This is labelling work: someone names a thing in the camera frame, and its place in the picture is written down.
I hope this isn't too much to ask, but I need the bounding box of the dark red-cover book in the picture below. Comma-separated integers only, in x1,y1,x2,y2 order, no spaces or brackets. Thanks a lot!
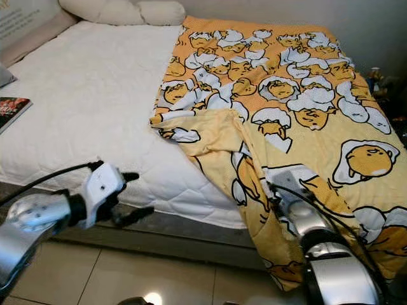
0,96,33,133

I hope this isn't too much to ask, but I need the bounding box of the grey pillow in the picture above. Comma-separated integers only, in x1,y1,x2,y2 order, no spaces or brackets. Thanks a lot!
0,64,17,89

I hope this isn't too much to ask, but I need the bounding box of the yellow egg-print blanket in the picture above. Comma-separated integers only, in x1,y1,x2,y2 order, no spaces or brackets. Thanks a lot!
149,15,407,294

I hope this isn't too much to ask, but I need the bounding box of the grey bed base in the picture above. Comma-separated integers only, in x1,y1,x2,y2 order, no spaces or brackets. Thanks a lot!
0,180,269,272

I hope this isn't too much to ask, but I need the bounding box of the white quilted mattress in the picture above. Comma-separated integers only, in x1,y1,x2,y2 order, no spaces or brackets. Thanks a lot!
0,22,247,231

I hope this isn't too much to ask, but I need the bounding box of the black robot foot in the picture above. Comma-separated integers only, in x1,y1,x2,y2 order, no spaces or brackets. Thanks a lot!
115,296,155,305

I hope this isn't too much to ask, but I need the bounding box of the short cream pillow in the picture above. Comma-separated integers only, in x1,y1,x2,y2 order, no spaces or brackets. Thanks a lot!
137,1,187,27

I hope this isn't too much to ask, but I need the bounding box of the long cream bolster pillow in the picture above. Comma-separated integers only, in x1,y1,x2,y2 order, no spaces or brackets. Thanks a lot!
59,0,144,27

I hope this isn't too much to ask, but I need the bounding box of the grey printed headboard panel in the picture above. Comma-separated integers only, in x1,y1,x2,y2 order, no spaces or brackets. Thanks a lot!
0,0,65,50

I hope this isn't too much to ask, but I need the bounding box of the dark cluttered bedside table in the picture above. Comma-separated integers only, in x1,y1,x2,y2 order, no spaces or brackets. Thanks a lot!
365,64,407,148

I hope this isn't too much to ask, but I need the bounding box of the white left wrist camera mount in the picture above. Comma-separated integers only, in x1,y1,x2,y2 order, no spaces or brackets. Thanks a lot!
81,161,126,229

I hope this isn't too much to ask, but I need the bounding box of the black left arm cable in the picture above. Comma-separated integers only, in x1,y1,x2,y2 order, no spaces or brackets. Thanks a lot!
0,160,104,205

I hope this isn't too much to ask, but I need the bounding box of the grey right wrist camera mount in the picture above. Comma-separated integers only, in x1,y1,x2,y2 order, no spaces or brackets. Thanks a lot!
266,168,307,205

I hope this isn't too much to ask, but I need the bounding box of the beige padded bed frame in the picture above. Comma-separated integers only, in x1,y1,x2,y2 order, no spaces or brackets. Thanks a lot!
0,9,79,68

